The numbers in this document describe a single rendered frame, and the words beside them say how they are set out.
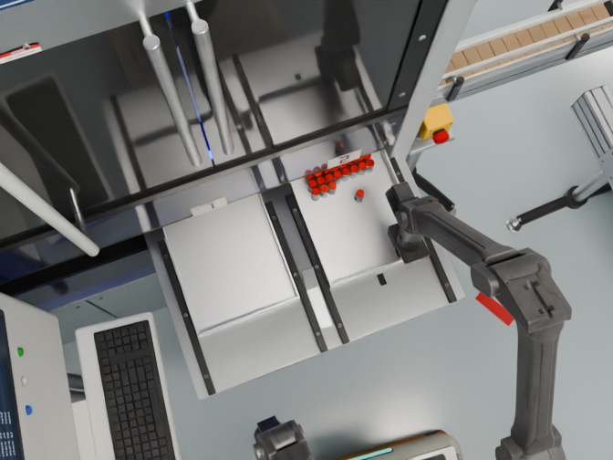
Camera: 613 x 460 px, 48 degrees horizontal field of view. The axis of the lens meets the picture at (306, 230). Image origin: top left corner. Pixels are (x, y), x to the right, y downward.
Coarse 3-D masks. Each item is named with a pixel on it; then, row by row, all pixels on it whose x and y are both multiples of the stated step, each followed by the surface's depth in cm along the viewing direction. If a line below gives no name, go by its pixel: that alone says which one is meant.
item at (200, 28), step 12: (192, 12) 84; (192, 24) 81; (204, 24) 81; (204, 36) 82; (204, 48) 84; (204, 60) 87; (204, 72) 91; (216, 72) 91; (216, 84) 94; (216, 96) 97; (216, 108) 101; (216, 120) 106; (228, 120) 108; (228, 132) 111; (228, 144) 115
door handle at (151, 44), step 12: (144, 24) 84; (144, 36) 84; (156, 48) 81; (156, 60) 83; (156, 72) 86; (168, 72) 87; (168, 84) 89; (168, 96) 92; (180, 108) 97; (180, 120) 100; (180, 132) 105; (192, 144) 110; (192, 156) 114
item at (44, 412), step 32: (0, 320) 134; (32, 320) 154; (0, 352) 131; (32, 352) 149; (0, 384) 127; (32, 384) 145; (64, 384) 165; (0, 416) 124; (32, 416) 140; (64, 416) 160; (0, 448) 121; (32, 448) 136; (64, 448) 155
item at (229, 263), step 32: (192, 224) 173; (224, 224) 173; (256, 224) 173; (192, 256) 171; (224, 256) 171; (256, 256) 171; (192, 288) 169; (224, 288) 169; (256, 288) 169; (288, 288) 169; (192, 320) 163; (224, 320) 167
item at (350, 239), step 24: (384, 168) 178; (336, 192) 176; (384, 192) 176; (312, 216) 174; (336, 216) 174; (360, 216) 174; (384, 216) 174; (312, 240) 170; (336, 240) 173; (360, 240) 173; (384, 240) 173; (336, 264) 171; (360, 264) 171; (384, 264) 171
